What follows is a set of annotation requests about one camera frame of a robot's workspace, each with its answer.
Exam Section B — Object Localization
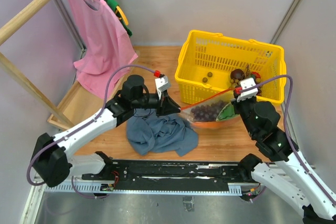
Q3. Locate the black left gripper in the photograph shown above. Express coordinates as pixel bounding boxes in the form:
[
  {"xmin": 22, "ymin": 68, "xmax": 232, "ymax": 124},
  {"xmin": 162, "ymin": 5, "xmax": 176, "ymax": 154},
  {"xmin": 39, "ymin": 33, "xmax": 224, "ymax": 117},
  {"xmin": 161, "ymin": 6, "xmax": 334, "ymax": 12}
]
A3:
[{"xmin": 132, "ymin": 88, "xmax": 181, "ymax": 118}]

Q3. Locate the toy watermelon slice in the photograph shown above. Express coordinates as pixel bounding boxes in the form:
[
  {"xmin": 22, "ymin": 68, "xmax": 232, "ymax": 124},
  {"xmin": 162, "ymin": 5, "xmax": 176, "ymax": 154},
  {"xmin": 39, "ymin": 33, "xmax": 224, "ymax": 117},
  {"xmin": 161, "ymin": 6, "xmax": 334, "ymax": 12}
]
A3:
[{"xmin": 216, "ymin": 103, "xmax": 236, "ymax": 122}]

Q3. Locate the clear zip bag orange seal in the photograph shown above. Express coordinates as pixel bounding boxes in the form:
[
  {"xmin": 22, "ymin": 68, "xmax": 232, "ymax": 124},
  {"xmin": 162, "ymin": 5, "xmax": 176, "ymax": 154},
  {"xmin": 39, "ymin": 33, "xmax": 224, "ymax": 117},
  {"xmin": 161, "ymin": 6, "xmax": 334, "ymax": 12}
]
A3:
[{"xmin": 180, "ymin": 89, "xmax": 240, "ymax": 130}]

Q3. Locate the dark purple grape bunch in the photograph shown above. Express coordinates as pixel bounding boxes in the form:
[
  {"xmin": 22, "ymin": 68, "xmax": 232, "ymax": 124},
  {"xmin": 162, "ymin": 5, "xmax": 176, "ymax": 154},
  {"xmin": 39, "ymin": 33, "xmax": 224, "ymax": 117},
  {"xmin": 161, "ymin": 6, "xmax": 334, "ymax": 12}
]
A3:
[{"xmin": 191, "ymin": 100, "xmax": 227, "ymax": 122}]

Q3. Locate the dark red grape bunch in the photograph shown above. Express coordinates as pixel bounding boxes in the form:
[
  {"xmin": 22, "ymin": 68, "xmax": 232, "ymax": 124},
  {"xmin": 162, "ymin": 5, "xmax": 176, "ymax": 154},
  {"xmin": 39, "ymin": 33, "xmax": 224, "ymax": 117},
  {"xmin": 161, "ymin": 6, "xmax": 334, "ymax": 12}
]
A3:
[{"xmin": 257, "ymin": 86, "xmax": 262, "ymax": 96}]

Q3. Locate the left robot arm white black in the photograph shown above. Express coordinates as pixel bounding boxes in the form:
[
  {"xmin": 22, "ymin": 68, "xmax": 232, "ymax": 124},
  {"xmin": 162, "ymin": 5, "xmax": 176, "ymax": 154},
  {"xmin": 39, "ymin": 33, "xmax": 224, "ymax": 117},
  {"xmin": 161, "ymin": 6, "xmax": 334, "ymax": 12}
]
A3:
[{"xmin": 29, "ymin": 74, "xmax": 181, "ymax": 187}]

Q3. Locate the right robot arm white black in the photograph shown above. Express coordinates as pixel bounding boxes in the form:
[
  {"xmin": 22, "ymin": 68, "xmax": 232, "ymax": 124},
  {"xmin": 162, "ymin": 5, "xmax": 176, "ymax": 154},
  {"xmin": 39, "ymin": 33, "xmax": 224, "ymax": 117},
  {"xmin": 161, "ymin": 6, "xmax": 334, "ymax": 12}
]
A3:
[{"xmin": 232, "ymin": 97, "xmax": 335, "ymax": 223}]

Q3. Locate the blue crumpled cloth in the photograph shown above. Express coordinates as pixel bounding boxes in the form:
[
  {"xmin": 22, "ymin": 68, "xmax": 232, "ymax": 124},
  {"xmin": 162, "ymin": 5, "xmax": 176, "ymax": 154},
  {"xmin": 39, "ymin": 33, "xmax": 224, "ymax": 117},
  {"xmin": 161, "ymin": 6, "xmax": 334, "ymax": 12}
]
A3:
[{"xmin": 126, "ymin": 110, "xmax": 198, "ymax": 156}]

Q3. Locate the colourful small toy fruit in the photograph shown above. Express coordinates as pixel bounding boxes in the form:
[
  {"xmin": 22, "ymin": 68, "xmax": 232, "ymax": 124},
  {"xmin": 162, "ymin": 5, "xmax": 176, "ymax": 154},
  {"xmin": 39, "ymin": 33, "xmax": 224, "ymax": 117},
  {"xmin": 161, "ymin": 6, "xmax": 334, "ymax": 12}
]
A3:
[{"xmin": 250, "ymin": 72, "xmax": 261, "ymax": 84}]

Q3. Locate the dark purple plum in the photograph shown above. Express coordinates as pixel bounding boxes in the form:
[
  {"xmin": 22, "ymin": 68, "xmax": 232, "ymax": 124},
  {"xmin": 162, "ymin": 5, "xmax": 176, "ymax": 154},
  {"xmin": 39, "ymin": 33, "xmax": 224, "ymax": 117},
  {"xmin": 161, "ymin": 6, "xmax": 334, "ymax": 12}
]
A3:
[{"xmin": 230, "ymin": 69, "xmax": 245, "ymax": 81}]

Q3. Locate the yellow plastic basket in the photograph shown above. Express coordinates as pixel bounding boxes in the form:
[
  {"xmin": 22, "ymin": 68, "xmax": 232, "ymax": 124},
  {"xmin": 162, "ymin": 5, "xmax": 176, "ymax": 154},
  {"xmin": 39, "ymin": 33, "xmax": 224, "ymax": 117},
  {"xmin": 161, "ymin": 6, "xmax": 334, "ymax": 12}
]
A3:
[{"xmin": 175, "ymin": 30, "xmax": 287, "ymax": 104}]

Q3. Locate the pink t-shirt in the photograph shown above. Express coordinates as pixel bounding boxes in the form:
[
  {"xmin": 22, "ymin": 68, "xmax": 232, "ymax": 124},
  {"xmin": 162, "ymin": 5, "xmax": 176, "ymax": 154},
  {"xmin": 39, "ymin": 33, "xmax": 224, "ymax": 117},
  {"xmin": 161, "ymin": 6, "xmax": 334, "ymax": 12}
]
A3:
[{"xmin": 68, "ymin": 0, "xmax": 138, "ymax": 99}]

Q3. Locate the wooden clothes rack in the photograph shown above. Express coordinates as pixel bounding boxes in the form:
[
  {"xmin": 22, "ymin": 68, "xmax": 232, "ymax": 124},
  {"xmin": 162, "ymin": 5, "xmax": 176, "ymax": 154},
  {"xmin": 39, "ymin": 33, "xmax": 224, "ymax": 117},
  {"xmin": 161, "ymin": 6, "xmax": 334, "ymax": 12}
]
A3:
[{"xmin": 0, "ymin": 0, "xmax": 140, "ymax": 132}]

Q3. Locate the yellow green hanger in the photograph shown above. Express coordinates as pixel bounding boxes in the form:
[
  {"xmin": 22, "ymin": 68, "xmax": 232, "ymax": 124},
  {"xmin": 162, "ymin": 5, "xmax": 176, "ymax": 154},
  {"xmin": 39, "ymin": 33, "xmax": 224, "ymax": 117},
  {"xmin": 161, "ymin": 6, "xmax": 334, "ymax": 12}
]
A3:
[{"xmin": 76, "ymin": 0, "xmax": 133, "ymax": 38}]

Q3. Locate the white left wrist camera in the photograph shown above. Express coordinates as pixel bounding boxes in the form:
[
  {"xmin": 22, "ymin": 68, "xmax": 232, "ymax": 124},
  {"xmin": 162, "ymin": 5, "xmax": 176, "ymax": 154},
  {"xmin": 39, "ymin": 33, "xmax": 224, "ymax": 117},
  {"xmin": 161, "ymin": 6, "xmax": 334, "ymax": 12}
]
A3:
[{"xmin": 155, "ymin": 76, "xmax": 171, "ymax": 95}]

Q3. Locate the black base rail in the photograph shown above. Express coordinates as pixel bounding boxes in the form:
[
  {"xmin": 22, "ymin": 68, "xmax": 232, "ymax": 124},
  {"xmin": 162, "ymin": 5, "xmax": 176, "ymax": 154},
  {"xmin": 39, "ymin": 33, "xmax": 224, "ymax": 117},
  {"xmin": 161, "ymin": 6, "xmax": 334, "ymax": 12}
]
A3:
[{"xmin": 81, "ymin": 159, "xmax": 256, "ymax": 194}]

